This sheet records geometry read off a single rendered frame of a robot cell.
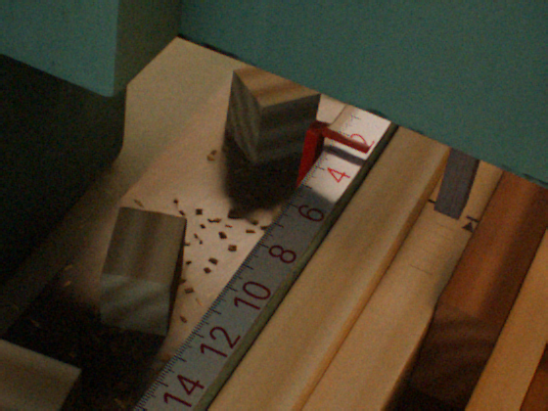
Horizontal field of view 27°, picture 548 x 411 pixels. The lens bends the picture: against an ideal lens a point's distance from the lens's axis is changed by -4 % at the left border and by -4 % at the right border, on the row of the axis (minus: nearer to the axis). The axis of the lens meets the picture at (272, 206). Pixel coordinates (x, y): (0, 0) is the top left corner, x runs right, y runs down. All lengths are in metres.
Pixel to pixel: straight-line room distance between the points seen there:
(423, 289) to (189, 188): 0.24
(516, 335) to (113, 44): 0.14
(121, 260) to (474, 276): 0.19
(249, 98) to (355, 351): 0.26
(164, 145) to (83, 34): 0.30
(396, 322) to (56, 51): 0.13
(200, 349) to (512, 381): 0.09
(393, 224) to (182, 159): 0.25
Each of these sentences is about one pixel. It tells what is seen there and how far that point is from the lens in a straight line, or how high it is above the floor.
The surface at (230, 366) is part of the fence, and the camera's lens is 0.31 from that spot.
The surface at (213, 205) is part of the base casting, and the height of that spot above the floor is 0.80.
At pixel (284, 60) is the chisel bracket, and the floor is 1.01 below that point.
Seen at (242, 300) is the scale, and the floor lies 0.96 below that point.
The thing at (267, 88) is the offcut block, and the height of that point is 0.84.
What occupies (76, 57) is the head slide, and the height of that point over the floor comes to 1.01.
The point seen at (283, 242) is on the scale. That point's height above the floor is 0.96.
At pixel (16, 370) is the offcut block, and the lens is 0.45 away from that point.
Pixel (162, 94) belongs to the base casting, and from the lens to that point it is 0.64.
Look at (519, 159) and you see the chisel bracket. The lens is 0.31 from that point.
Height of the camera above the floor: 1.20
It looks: 44 degrees down
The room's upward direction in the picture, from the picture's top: 10 degrees clockwise
